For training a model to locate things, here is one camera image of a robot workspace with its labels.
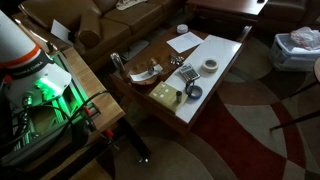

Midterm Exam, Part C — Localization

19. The small silver cylinder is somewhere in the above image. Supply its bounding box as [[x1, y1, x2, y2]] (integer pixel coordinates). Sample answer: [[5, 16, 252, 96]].
[[176, 91, 182, 103]]

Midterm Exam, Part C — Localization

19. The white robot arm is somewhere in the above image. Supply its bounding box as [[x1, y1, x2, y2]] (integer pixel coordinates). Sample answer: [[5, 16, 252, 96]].
[[0, 11, 72, 111]]

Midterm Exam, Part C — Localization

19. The white paper strip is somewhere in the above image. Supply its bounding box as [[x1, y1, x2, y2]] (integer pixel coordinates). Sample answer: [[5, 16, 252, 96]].
[[129, 65, 163, 82]]

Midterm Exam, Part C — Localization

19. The grey pocket calculator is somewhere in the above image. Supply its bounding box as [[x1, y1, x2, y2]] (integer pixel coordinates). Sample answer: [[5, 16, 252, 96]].
[[179, 63, 200, 81]]

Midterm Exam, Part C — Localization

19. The blue tape roll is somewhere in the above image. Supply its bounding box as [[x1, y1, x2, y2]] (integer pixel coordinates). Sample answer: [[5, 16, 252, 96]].
[[185, 80, 203, 100]]

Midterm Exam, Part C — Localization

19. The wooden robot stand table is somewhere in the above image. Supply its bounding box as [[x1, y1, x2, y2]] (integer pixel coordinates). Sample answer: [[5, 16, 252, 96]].
[[19, 46, 126, 180]]

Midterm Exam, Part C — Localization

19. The beige masking tape roll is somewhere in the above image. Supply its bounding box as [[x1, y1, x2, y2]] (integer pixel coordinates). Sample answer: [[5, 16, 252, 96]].
[[202, 59, 219, 73]]

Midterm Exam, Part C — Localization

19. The silver beverage can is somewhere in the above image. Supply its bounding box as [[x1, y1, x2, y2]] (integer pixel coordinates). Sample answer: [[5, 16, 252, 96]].
[[110, 52, 125, 72]]

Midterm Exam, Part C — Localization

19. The white paper sheet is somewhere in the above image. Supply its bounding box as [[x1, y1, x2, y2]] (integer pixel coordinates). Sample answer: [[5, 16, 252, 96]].
[[167, 32, 203, 53]]

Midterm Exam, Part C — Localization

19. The large white board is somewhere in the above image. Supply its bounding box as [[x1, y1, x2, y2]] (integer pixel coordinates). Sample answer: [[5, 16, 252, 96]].
[[176, 35, 241, 124]]

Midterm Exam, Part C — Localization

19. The round white container lid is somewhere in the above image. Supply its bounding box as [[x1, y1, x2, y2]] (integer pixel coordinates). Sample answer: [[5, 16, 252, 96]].
[[176, 24, 188, 34]]

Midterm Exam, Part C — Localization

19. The brown leather sofa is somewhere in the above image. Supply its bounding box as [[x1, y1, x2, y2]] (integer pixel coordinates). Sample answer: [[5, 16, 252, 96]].
[[13, 0, 186, 71]]

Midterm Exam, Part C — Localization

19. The raised dark table top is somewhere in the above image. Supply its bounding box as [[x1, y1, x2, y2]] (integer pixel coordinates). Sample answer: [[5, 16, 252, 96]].
[[187, 0, 268, 16]]

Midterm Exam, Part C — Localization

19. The white paper on sofa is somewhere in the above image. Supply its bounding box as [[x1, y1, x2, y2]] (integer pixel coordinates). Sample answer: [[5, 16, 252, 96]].
[[51, 20, 73, 45]]

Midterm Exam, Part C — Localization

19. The clear plastic storage bin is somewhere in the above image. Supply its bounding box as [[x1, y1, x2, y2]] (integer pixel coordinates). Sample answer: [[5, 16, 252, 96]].
[[268, 33, 320, 72]]

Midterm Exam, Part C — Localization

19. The black cable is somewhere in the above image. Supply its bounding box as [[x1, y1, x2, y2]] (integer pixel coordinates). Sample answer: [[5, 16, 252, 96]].
[[0, 89, 111, 151]]

